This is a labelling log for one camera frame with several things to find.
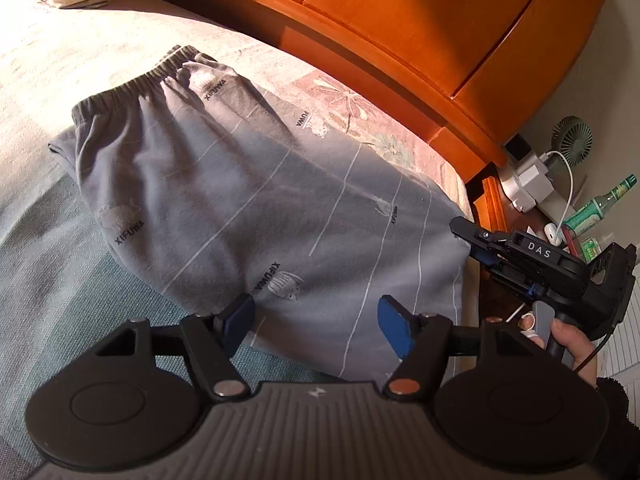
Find white charging cable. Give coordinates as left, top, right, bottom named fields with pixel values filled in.
left=544, top=150, right=576, bottom=228

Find white charger block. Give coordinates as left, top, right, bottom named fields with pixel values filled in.
left=500, top=135, right=560, bottom=214

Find green desk fan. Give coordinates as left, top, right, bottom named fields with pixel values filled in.
left=551, top=116, right=594, bottom=167

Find green glass bottle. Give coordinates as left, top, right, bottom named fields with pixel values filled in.
left=561, top=174, right=639, bottom=237

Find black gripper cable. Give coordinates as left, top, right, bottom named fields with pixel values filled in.
left=574, top=307, right=622, bottom=376

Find white ribbed radiator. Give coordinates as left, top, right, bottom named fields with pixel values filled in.
left=599, top=290, right=640, bottom=382

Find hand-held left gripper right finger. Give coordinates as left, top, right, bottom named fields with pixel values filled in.
left=377, top=295, right=544, bottom=402

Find person's right forearm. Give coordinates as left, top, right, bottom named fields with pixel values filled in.
left=590, top=375, right=640, bottom=480

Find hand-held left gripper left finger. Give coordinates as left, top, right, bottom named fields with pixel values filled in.
left=95, top=292, right=257, bottom=402

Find wooden headboard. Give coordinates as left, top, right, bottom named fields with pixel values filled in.
left=120, top=0, right=622, bottom=187

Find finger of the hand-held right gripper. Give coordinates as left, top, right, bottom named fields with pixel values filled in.
left=449, top=216, right=512, bottom=249
left=466, top=245, right=534, bottom=297

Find grey pants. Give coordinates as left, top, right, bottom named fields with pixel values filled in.
left=47, top=44, right=472, bottom=382

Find person's right hand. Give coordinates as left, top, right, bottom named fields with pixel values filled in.
left=517, top=312, right=599, bottom=387

